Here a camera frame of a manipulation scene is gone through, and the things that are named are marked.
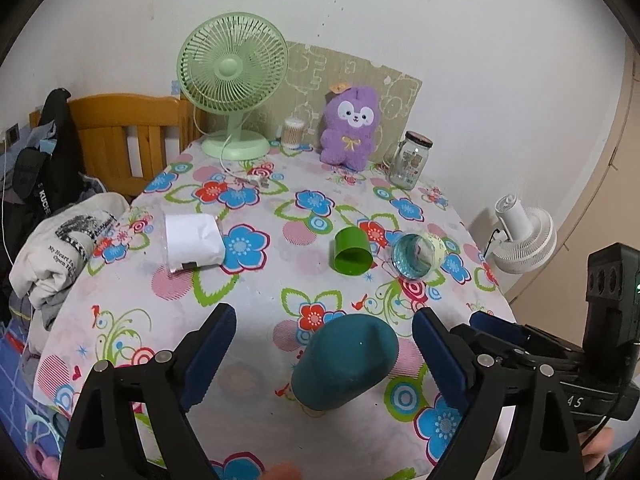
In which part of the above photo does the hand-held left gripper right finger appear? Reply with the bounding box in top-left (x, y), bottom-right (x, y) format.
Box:
top-left (412, 306), bottom-right (587, 480)

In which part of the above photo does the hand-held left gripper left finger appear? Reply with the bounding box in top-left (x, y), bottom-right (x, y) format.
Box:
top-left (59, 302), bottom-right (238, 480)

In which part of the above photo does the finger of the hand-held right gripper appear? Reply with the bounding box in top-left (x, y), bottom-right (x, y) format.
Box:
top-left (469, 310), bottom-right (531, 348)
top-left (449, 324), bottom-right (523, 361)

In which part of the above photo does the teal cup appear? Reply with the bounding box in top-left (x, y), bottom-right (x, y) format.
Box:
top-left (291, 313), bottom-right (400, 411)

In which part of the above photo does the clear glass cup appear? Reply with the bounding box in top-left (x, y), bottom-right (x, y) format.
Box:
top-left (391, 232), bottom-right (447, 281)

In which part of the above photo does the green plastic cup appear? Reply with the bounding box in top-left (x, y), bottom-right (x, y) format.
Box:
top-left (328, 226), bottom-right (374, 276)

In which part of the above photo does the person's right hand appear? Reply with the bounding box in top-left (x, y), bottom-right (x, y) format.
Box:
top-left (579, 422), bottom-right (621, 480)

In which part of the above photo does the white round fan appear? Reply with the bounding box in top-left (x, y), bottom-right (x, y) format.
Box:
top-left (484, 194), bottom-right (558, 275)

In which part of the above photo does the white paper packet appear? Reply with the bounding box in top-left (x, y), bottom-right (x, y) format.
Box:
top-left (163, 212), bottom-right (226, 274)

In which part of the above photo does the beige door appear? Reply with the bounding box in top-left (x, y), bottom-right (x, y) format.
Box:
top-left (500, 35), bottom-right (640, 341)

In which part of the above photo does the grey clothes pile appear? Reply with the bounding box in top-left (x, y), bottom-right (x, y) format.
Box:
top-left (0, 280), bottom-right (68, 358)

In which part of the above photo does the glass jar with lid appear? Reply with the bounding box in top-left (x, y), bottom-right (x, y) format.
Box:
top-left (388, 131), bottom-right (433, 191)

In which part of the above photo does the white printed shirt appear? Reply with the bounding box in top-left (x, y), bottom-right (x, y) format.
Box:
top-left (10, 192), bottom-right (131, 312)

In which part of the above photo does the blue patterned mat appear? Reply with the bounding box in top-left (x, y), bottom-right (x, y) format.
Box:
top-left (0, 332), bottom-right (76, 480)

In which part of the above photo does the purple plush toy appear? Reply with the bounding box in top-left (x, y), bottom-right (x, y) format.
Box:
top-left (319, 82), bottom-right (383, 171)

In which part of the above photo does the cotton swab container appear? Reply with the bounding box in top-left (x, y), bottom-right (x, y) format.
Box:
top-left (282, 117), bottom-right (307, 150)

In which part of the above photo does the wooden chair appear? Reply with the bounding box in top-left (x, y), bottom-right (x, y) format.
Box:
top-left (29, 92), bottom-right (206, 202)

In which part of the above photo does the black jacket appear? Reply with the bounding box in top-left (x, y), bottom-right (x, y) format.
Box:
top-left (0, 88), bottom-right (87, 226)

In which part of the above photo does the green desk fan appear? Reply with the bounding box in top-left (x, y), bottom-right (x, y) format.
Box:
top-left (176, 11), bottom-right (290, 161)

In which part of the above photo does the patterned cardboard board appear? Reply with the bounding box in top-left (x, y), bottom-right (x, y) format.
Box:
top-left (272, 42), bottom-right (423, 162)

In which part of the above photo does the white fan cable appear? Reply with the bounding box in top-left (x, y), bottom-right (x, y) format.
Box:
top-left (219, 127), bottom-right (272, 190)

